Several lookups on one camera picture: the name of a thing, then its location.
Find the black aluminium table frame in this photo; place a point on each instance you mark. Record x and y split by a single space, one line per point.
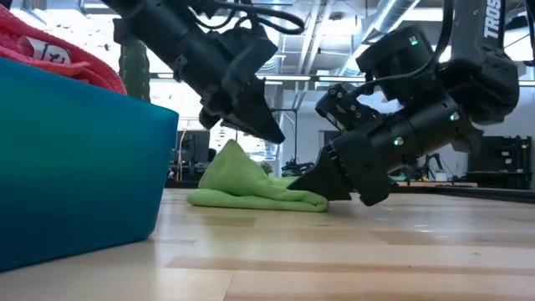
480 194

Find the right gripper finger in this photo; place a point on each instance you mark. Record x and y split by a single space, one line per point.
324 177

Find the pink microfiber towel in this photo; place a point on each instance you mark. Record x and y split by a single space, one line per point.
62 62

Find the green cactus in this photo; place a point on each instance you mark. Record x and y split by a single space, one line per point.
134 71

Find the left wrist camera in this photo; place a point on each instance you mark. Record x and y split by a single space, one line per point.
255 54

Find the blue plastic tray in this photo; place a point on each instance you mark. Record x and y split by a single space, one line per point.
83 167

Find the black background monitor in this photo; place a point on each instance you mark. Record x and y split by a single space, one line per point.
193 148

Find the black cabinet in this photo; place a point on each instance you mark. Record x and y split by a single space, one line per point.
499 159

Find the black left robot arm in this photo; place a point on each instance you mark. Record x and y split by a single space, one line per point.
159 25

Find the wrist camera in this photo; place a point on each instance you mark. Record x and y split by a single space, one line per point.
255 54
347 108

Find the green microfiber towel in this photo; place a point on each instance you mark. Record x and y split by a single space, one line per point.
251 188

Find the black background robot arm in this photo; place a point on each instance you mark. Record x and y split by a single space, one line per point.
430 165
297 168

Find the long light bar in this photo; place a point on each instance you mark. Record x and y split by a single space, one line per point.
309 78

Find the silver slanted ventilation duct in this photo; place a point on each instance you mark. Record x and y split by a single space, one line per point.
386 18

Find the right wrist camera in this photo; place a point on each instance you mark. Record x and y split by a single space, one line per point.
347 108

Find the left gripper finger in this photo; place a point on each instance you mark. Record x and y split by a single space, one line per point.
209 118
255 113

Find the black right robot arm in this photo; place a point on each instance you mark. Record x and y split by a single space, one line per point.
476 75

